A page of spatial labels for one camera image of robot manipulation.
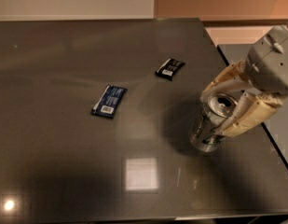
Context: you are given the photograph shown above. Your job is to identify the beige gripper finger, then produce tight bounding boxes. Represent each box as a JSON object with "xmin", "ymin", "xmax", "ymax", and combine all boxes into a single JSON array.
[
  {"xmin": 200, "ymin": 61, "xmax": 252, "ymax": 102},
  {"xmin": 214, "ymin": 91, "xmax": 288, "ymax": 137}
]

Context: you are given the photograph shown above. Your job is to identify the blue snack bar wrapper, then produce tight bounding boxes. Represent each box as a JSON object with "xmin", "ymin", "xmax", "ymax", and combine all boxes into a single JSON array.
[{"xmin": 90, "ymin": 85, "xmax": 127, "ymax": 119}]

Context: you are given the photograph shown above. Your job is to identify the black rxbar chocolate wrapper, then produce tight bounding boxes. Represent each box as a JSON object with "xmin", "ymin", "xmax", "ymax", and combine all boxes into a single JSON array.
[{"xmin": 155, "ymin": 58, "xmax": 185, "ymax": 80}]

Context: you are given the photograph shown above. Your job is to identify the silver 7up soda can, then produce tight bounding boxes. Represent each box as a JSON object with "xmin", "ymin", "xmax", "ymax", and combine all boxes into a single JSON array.
[{"xmin": 189, "ymin": 93, "xmax": 237, "ymax": 153}]

